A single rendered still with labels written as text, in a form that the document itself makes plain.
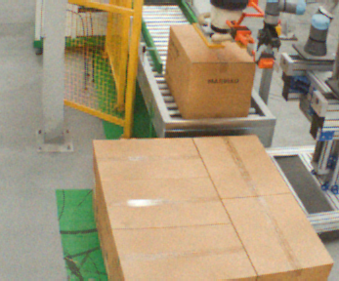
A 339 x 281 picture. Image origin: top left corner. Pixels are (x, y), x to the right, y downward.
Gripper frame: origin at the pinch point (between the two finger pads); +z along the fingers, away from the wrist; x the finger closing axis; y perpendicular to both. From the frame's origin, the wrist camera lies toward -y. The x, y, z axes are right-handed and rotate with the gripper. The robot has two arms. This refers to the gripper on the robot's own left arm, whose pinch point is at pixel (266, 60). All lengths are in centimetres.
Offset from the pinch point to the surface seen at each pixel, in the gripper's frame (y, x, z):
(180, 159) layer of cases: 14, 33, 66
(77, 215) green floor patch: 33, 91, 121
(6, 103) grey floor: 182, 143, 122
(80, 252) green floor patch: -2, 94, 121
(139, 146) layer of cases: 29, 53, 67
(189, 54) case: 64, 20, 26
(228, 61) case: 53, -1, 26
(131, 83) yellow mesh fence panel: 120, 42, 73
